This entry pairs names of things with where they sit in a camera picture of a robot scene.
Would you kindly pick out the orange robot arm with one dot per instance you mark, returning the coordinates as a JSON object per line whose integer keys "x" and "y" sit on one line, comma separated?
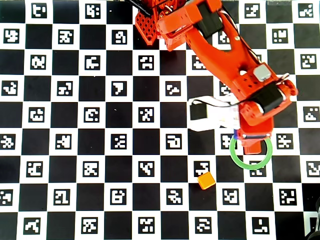
{"x": 215, "y": 57}

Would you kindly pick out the grey square pad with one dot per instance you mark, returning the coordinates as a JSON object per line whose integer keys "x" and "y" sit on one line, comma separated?
{"x": 262, "y": 73}

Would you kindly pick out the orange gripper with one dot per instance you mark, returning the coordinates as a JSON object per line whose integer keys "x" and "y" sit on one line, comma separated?
{"x": 253, "y": 136}

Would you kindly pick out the orange cube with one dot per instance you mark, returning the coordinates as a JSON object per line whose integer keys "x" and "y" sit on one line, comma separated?
{"x": 206, "y": 180}

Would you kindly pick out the black white marker checkerboard mat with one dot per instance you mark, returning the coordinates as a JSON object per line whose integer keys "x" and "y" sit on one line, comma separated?
{"x": 120, "y": 172}

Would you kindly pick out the blue cube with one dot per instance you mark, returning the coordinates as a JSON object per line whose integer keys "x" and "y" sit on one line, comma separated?
{"x": 235, "y": 136}

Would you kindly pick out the white mounted wrist camera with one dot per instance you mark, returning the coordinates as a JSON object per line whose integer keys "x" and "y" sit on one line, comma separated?
{"x": 197, "y": 112}

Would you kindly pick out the red cube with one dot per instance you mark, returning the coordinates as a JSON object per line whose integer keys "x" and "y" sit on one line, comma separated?
{"x": 252, "y": 150}

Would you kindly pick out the clear adhesive tape strip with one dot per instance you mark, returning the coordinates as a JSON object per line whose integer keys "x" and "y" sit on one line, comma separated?
{"x": 280, "y": 2}

